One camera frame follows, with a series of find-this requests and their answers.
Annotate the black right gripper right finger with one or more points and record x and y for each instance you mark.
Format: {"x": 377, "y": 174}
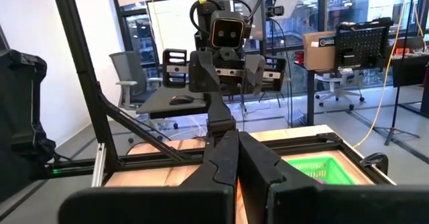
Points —
{"x": 335, "y": 207}

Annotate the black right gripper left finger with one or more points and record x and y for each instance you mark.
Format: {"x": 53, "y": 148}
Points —
{"x": 151, "y": 207}

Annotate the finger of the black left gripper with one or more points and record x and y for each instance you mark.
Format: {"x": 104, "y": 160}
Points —
{"x": 253, "y": 74}
{"x": 202, "y": 76}

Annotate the green plastic basket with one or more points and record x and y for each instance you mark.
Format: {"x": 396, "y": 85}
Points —
{"x": 308, "y": 170}

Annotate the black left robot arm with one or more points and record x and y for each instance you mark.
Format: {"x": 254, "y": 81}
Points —
{"x": 219, "y": 113}

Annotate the black computer mouse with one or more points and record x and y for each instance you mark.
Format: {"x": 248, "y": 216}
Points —
{"x": 181, "y": 100}

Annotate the grey desk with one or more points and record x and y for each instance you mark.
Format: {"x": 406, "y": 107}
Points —
{"x": 157, "y": 103}

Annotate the black side table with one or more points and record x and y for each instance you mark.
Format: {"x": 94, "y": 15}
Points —
{"x": 310, "y": 96}

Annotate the black webcam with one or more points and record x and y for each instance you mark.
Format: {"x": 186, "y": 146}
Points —
{"x": 275, "y": 11}

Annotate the cardboard box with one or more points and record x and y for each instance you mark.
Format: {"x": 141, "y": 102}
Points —
{"x": 318, "y": 54}

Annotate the grey monitor back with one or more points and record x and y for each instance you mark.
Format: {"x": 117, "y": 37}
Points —
{"x": 249, "y": 2}

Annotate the grey office chair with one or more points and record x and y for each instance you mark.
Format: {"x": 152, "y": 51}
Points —
{"x": 127, "y": 69}

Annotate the white office chair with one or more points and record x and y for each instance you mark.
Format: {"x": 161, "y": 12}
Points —
{"x": 338, "y": 83}

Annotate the black pegboard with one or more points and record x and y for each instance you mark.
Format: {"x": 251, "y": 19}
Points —
{"x": 362, "y": 46}

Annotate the black tripod stand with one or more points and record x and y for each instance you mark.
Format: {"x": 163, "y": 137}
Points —
{"x": 399, "y": 83}

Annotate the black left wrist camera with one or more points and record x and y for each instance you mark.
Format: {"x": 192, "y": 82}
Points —
{"x": 228, "y": 33}

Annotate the silver aluminium bracket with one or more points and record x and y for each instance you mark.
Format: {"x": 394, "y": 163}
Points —
{"x": 99, "y": 167}

